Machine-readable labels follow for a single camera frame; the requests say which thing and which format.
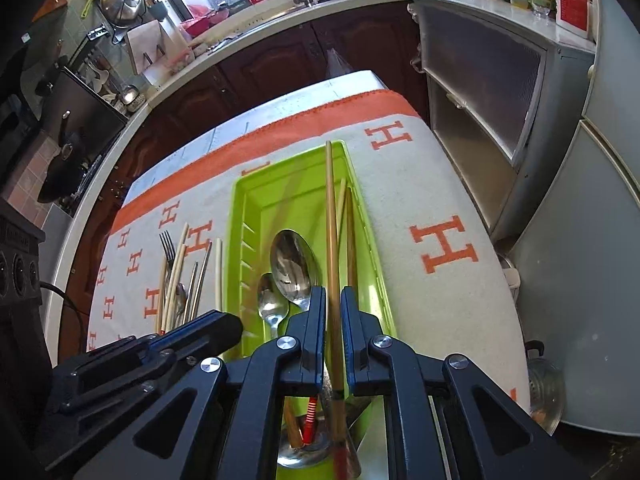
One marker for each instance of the metal fork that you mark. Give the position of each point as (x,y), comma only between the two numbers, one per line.
(167,247)

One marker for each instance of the grey metal stove panel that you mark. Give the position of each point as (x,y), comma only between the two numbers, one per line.
(85,110)

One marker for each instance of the large metal spoon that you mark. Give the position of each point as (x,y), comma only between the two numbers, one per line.
(292,265)

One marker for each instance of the small steel stovetop pot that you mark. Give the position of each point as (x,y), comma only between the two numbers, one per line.
(131,97)

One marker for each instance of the white container red label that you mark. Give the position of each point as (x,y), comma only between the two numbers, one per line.
(575,5)

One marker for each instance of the white cutting board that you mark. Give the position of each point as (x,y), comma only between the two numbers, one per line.
(157,47)

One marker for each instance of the pile of cutlery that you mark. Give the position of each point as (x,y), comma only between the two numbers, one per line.
(172,280)

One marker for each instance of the brown wooden chopstick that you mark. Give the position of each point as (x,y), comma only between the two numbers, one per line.
(331,235)
(351,245)

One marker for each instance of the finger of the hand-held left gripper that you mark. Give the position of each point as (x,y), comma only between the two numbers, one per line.
(190,340)

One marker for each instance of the large stainless steel pot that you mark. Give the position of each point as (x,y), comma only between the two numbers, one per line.
(122,2)

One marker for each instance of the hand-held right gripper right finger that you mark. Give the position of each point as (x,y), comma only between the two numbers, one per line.
(348,340)

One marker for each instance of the grey refrigerator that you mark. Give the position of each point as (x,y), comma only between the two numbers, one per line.
(590,260)

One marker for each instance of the pink plastic basin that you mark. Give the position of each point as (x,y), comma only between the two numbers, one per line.
(202,22)

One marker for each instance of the orange white printed blanket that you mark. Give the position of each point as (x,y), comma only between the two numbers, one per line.
(425,310)

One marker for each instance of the metal pot on floor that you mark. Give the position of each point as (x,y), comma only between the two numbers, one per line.
(545,390)

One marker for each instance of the white kitchen countertop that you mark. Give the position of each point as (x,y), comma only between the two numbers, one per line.
(250,30)

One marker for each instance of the bamboo chopstick red striped end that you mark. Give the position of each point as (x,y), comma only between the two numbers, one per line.
(340,220)
(218,275)
(176,285)

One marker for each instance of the green plastic utensil tray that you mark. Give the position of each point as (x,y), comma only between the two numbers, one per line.
(280,205)

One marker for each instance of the grey frosted-door cabinet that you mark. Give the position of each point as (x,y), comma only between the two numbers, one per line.
(475,85)

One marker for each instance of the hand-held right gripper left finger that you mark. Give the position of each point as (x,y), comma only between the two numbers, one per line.
(317,340)

